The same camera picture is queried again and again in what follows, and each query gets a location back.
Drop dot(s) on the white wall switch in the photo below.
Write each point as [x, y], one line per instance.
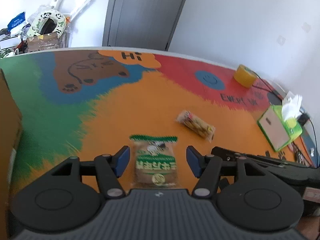
[281, 40]

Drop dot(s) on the grey door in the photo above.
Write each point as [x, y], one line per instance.
[148, 24]

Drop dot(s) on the SF cardboard box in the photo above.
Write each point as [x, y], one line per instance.
[43, 42]

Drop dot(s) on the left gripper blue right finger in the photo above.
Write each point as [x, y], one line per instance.
[196, 161]

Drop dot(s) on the green white cracker packet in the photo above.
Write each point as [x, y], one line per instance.
[154, 160]

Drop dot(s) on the green tissue box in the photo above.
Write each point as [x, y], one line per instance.
[279, 122]

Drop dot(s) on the bunch of keys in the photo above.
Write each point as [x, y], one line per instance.
[299, 157]

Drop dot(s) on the person's right hand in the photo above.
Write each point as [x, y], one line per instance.
[309, 227]

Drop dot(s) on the small biscuit clear packet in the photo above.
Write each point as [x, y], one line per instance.
[197, 125]

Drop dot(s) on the brown cardboard box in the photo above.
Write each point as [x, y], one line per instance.
[11, 130]

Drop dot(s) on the black power adapter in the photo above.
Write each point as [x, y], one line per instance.
[303, 119]

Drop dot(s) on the blue plastic bag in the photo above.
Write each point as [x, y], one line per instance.
[16, 21]

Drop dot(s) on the yellow tape roll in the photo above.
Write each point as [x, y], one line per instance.
[245, 76]

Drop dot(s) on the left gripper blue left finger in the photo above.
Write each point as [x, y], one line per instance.
[121, 160]

